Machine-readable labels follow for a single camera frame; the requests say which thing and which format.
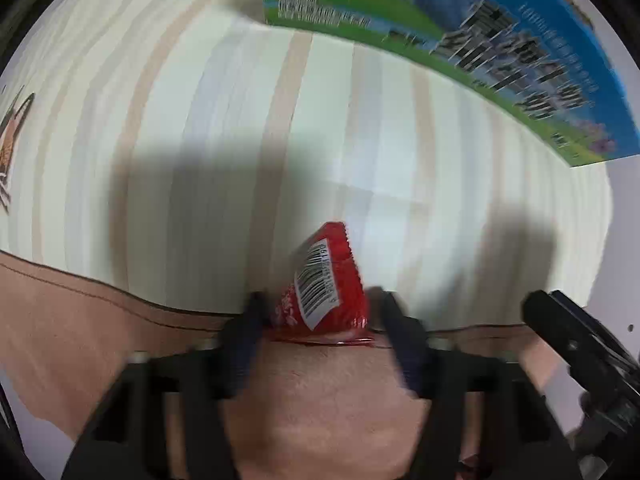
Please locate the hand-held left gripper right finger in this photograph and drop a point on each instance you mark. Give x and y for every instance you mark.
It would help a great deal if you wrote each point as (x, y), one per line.
(406, 352)

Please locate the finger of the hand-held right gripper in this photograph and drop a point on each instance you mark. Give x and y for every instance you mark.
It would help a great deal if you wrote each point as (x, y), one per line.
(565, 330)

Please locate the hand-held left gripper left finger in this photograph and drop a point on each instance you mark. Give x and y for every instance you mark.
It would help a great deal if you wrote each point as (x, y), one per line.
(246, 342)

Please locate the red triangular snack packet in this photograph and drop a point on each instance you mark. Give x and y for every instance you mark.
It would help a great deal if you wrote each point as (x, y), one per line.
(330, 280)

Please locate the pink mat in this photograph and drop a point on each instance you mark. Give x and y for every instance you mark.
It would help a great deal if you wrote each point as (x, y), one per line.
(75, 320)

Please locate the striped pale bedsheet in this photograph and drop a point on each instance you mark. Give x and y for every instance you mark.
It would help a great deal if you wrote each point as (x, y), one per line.
(150, 110)

